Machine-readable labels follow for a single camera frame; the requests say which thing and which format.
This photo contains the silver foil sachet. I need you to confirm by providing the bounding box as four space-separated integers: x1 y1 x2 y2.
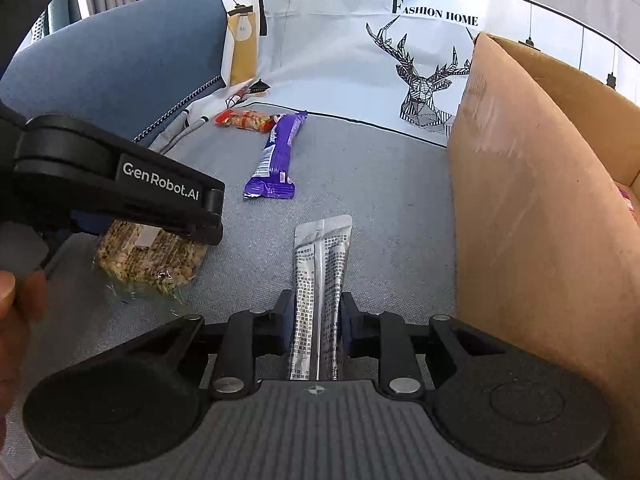
287 214 354 382

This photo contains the peanut candy packet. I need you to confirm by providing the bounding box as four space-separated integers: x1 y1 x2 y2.
215 108 277 135

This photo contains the purple snack bar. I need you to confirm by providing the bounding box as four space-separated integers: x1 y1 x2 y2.
243 111 308 201

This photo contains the red printed snack packet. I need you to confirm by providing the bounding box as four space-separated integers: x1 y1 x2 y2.
617 184 640 223

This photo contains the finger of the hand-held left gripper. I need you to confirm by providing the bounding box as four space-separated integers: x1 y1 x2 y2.
115 212 223 247

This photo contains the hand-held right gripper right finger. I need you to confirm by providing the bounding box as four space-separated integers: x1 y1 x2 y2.
340 292 506 398

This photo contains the clear nut brittle packet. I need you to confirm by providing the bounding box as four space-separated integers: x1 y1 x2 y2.
92 220 207 307

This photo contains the grey white printed cloth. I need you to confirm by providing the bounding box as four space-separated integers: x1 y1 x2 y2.
0 0 640 480

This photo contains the person's left hand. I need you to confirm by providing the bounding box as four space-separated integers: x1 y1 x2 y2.
0 270 48 421

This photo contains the brown cardboard box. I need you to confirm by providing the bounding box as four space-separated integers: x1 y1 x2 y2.
445 32 640 480

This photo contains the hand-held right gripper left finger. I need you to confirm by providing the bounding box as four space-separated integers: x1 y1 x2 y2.
120 290 295 401

